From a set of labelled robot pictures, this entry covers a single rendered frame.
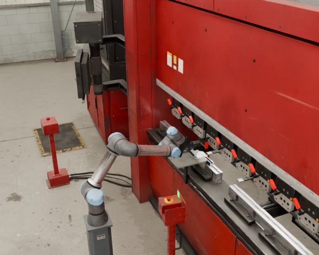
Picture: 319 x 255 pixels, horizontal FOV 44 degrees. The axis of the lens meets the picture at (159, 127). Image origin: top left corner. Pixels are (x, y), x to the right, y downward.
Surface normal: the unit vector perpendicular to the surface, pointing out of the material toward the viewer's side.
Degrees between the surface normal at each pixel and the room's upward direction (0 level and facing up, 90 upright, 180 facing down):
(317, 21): 90
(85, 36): 90
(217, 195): 0
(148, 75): 90
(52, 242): 0
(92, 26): 90
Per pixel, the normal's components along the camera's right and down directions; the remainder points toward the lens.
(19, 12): 0.35, 0.41
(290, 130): -0.91, 0.18
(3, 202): 0.00, -0.90
